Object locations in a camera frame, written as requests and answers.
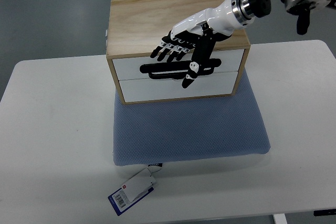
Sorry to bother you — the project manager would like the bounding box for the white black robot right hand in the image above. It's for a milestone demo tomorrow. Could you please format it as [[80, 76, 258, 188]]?
[[150, 0, 240, 89]]

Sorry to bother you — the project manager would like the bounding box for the white top drawer black handle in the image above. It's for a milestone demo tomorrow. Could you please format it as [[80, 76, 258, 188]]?
[[112, 49, 244, 80]]

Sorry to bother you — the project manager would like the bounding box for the white bottom drawer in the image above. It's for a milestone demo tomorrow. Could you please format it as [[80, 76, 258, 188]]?
[[120, 71, 238, 103]]

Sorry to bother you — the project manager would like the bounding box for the wooden drawer cabinet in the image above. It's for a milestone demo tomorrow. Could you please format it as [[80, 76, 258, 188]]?
[[106, 0, 254, 104]]

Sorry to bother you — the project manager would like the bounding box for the white clip behind cabinet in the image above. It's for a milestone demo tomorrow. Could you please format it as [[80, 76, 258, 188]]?
[[105, 29, 108, 49]]

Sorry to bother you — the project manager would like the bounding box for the blue grey cushion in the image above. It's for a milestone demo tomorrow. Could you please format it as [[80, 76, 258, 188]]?
[[113, 73, 270, 166]]

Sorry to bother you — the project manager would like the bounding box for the white blue product tag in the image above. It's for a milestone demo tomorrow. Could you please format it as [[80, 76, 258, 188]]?
[[108, 168, 156, 216]]

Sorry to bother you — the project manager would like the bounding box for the white table leg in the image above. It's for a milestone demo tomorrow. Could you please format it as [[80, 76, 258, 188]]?
[[272, 214, 288, 224]]

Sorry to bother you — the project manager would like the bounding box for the black table control panel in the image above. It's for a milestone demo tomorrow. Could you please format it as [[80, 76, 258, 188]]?
[[313, 209, 336, 217]]

